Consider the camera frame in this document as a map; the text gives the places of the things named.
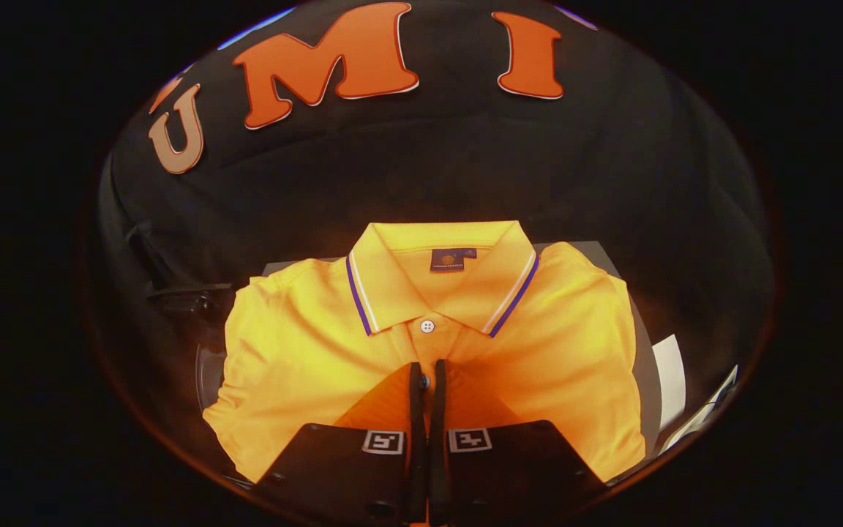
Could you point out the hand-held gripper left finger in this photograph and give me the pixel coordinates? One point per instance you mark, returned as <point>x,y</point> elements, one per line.
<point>416,454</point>

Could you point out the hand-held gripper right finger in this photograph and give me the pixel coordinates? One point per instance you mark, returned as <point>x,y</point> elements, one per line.
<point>438,454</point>

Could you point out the yellow polo shirt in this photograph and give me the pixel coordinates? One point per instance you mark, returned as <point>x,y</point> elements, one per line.
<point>304,351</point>

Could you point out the white sheet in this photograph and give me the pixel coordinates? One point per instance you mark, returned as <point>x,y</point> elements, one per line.
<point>670,380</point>

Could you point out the white panel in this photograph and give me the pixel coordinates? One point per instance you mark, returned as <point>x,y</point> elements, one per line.
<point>714,399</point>

